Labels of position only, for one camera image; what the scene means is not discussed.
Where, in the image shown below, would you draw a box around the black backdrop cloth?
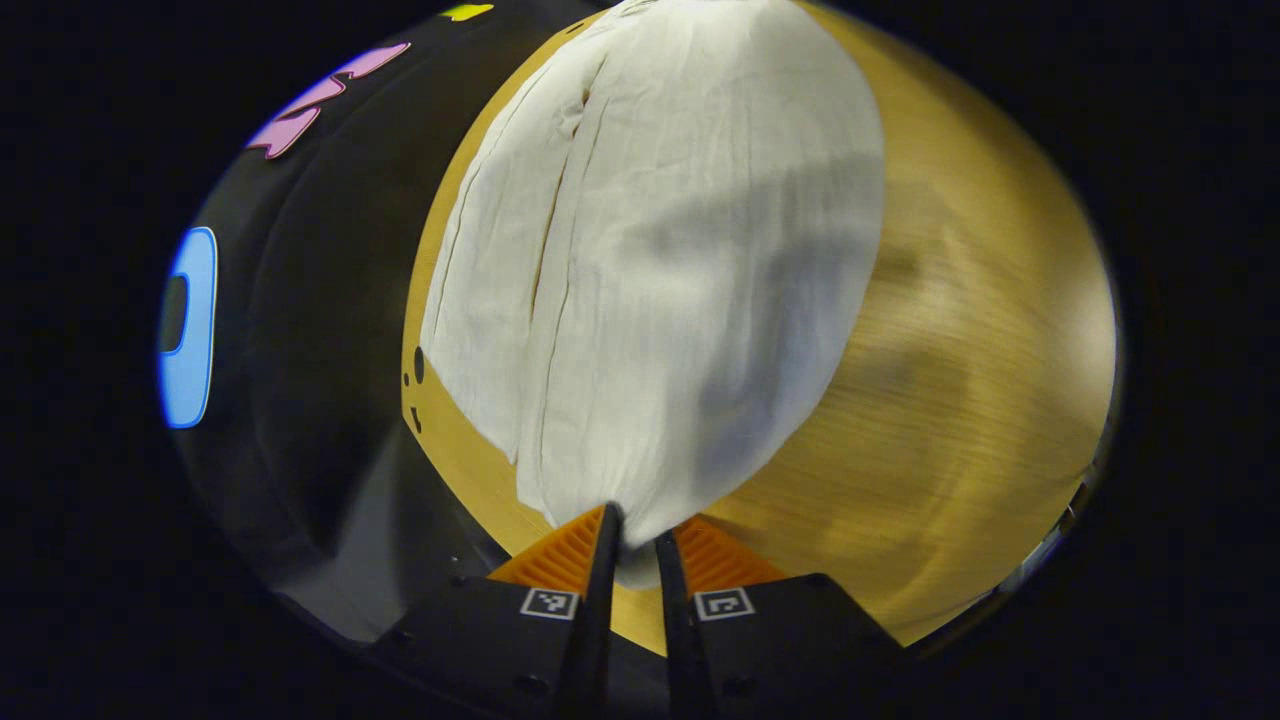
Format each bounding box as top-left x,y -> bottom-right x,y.
158,0 -> 606,646

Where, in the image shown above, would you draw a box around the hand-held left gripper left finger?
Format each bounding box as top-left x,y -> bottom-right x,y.
368,502 -> 628,720

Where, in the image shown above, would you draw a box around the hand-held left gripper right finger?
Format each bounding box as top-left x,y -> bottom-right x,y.
653,515 -> 909,720

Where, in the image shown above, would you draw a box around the white jeans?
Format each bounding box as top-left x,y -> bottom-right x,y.
418,0 -> 887,591

